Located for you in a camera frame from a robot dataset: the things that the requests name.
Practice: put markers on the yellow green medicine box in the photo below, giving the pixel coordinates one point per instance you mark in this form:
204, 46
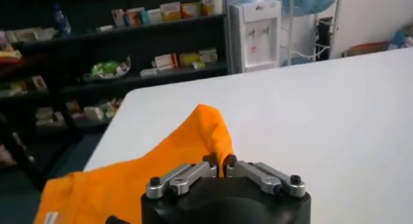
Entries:
189, 59

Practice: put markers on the colourful packet pile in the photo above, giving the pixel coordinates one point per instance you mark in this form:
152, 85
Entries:
9, 54

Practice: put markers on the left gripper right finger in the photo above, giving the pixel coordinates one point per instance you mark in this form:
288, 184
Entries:
261, 177

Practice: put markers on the bowl with green vegetables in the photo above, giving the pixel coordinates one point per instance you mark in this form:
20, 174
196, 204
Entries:
108, 68

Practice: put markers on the red rimmed cardboard box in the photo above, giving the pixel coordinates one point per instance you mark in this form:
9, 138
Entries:
368, 48

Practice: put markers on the small green box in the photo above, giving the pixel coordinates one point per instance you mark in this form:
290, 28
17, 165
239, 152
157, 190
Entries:
197, 65

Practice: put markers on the small medicine box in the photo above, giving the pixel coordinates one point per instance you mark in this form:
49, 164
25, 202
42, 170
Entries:
93, 113

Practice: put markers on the white metal jug rack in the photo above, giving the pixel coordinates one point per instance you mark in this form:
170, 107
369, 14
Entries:
291, 35

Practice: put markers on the small tan box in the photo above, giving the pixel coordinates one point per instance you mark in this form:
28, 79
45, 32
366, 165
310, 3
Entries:
39, 83

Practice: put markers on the blue bag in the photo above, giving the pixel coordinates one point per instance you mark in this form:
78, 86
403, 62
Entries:
401, 38

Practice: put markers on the flat white small box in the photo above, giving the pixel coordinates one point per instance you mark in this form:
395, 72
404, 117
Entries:
104, 28

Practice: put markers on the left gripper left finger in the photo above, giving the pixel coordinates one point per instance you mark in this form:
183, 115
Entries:
187, 177

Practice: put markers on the blue plastic bottle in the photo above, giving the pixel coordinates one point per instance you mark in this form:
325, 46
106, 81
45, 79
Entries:
62, 20

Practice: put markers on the white water dispenser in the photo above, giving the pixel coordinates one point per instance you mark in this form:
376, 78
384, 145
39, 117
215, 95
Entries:
255, 35

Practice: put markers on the black shelf unit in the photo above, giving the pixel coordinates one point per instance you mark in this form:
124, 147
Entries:
145, 41

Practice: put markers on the white teal medicine box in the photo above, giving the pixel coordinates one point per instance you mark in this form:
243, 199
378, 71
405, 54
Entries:
154, 16

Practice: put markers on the pink medicine box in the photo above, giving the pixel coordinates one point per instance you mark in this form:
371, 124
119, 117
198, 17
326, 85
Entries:
118, 17

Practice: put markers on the black folded tripod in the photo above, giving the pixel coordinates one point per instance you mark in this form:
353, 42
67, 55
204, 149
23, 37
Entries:
323, 38

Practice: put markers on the orange t-shirt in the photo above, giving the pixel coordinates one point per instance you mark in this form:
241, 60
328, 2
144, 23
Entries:
129, 180

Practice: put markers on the orange white medicine box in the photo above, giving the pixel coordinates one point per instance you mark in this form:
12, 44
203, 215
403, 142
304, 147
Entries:
134, 17

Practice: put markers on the red white medicine box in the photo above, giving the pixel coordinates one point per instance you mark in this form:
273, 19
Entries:
165, 61

